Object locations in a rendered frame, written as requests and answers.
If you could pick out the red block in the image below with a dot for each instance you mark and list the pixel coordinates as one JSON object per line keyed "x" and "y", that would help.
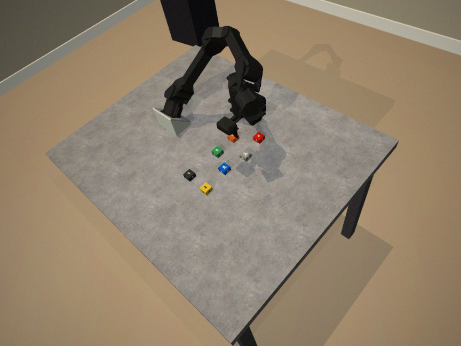
{"x": 259, "y": 137}

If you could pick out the blue block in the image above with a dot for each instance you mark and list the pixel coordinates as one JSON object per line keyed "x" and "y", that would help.
{"x": 224, "y": 168}

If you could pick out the yellow block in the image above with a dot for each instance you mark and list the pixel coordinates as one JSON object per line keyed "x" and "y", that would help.
{"x": 206, "y": 188}

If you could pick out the green block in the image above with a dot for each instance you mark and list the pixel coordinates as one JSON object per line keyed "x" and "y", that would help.
{"x": 217, "y": 151}

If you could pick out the orange block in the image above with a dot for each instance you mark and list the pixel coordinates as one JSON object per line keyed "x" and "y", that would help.
{"x": 232, "y": 138}

